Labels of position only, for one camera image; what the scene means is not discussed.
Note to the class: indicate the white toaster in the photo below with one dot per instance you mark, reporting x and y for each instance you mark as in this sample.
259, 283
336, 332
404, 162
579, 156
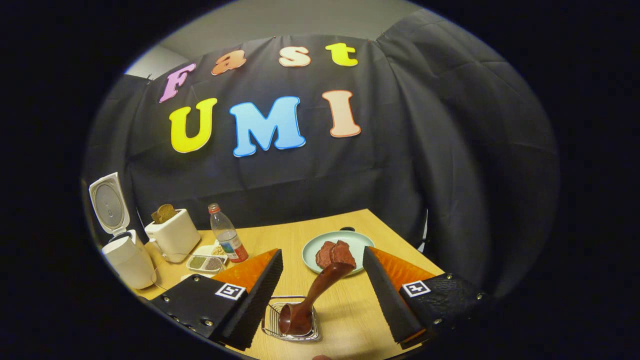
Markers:
175, 237

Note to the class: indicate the pale green plate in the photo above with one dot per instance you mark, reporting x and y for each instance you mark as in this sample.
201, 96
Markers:
360, 242

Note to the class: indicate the brown wooden spoon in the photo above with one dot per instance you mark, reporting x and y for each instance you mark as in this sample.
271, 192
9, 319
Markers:
320, 287

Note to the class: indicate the brown bread slice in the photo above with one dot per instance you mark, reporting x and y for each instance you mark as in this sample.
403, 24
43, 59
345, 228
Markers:
157, 216
167, 212

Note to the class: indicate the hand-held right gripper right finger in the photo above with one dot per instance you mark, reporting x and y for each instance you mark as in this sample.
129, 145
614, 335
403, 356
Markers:
390, 300

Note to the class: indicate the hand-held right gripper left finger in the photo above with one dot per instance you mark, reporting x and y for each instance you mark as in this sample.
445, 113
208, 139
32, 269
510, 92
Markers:
257, 300

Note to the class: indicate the brown meat piece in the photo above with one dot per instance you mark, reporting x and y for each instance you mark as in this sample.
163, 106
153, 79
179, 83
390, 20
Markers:
324, 255
344, 252

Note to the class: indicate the white divided rice dish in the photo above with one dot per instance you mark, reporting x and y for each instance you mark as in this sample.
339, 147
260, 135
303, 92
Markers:
206, 262

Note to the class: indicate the white rice cooker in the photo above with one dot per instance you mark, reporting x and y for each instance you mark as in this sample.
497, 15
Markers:
127, 260

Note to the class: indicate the clear plastic bottle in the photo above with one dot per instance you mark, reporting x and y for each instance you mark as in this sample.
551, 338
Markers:
227, 237

